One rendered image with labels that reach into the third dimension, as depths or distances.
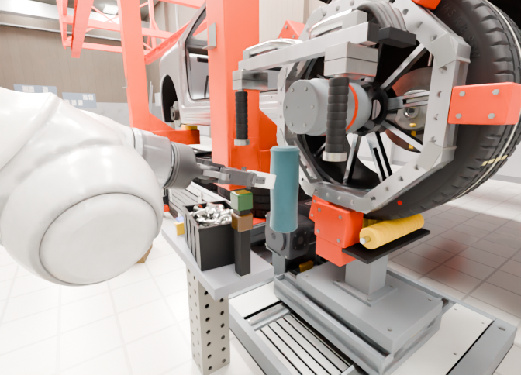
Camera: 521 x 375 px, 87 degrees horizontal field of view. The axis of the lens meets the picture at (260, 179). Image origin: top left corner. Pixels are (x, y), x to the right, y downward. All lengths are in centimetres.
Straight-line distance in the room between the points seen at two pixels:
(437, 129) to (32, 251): 65
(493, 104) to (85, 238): 62
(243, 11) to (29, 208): 112
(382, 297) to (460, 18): 82
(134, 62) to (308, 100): 250
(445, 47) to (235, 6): 79
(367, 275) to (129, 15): 284
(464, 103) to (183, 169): 52
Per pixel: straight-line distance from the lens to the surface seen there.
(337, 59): 53
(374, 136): 86
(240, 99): 78
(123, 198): 20
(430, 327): 119
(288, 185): 81
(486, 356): 128
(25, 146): 23
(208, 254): 73
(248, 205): 63
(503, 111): 64
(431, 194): 78
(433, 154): 67
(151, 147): 41
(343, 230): 83
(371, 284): 107
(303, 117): 69
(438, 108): 67
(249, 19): 125
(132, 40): 307
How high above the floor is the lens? 83
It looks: 13 degrees down
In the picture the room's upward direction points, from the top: straight up
